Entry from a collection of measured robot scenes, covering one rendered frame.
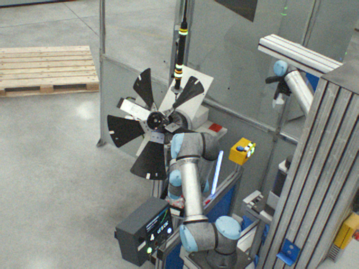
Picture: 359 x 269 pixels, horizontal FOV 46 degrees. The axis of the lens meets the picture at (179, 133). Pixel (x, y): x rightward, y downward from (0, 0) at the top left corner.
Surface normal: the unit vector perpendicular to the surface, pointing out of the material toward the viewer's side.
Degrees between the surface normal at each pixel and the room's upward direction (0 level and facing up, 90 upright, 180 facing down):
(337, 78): 0
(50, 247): 0
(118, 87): 90
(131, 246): 90
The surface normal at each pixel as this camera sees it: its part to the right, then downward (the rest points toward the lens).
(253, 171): -0.58, 0.43
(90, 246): 0.10, -0.80
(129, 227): -0.11, -0.88
